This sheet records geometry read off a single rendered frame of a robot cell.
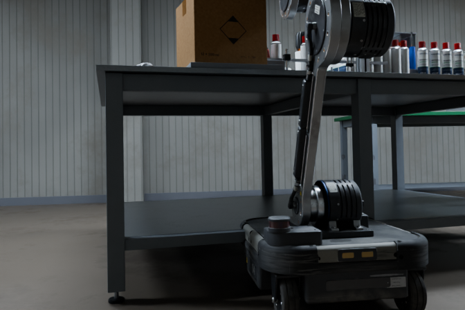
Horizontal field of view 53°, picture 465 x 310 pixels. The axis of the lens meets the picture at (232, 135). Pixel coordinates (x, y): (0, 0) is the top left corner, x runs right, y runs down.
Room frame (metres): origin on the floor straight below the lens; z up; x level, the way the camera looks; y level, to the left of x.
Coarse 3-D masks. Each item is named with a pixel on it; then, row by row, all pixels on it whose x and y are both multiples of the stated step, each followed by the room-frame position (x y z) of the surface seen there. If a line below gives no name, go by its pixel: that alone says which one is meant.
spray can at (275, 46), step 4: (276, 36) 2.23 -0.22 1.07; (276, 40) 2.23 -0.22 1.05; (272, 44) 2.23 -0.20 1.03; (276, 44) 2.22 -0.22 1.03; (280, 44) 2.23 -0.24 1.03; (272, 48) 2.23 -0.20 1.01; (276, 48) 2.22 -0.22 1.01; (280, 48) 2.23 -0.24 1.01; (272, 52) 2.23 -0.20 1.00; (276, 52) 2.22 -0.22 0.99; (280, 52) 2.23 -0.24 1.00; (272, 56) 2.23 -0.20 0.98; (276, 56) 2.22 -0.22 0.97; (280, 56) 2.23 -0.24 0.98
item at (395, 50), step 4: (392, 40) 2.41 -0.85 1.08; (396, 40) 2.40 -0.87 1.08; (392, 44) 2.41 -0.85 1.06; (396, 44) 2.40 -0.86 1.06; (392, 48) 2.40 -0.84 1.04; (396, 48) 2.39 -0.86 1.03; (400, 48) 2.40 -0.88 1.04; (392, 52) 2.40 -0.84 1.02; (396, 52) 2.39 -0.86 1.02; (400, 52) 2.40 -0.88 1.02; (392, 56) 2.40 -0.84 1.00; (396, 56) 2.39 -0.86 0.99; (400, 56) 2.40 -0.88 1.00; (392, 60) 2.40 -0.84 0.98; (396, 60) 2.39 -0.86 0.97; (400, 60) 2.39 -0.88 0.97; (392, 64) 2.40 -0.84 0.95; (396, 64) 2.39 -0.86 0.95; (400, 64) 2.39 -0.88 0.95; (392, 68) 2.40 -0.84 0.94; (396, 68) 2.39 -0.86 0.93; (400, 68) 2.39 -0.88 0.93; (392, 72) 2.40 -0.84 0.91; (396, 72) 2.39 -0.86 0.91; (400, 72) 2.39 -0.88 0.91
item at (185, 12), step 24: (192, 0) 1.70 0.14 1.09; (216, 0) 1.73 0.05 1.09; (240, 0) 1.77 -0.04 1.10; (264, 0) 1.81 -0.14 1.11; (192, 24) 1.71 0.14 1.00; (216, 24) 1.73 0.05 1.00; (240, 24) 1.77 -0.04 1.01; (264, 24) 1.81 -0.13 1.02; (192, 48) 1.71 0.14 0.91; (216, 48) 1.73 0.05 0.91; (240, 48) 1.76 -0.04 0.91; (264, 48) 1.80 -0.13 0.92
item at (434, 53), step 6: (432, 42) 2.47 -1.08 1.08; (432, 48) 2.47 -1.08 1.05; (432, 54) 2.46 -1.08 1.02; (438, 54) 2.46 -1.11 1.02; (432, 60) 2.46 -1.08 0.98; (438, 60) 2.46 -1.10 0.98; (432, 66) 2.46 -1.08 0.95; (438, 66) 2.46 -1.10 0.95; (432, 72) 2.47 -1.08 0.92; (438, 72) 2.46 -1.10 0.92
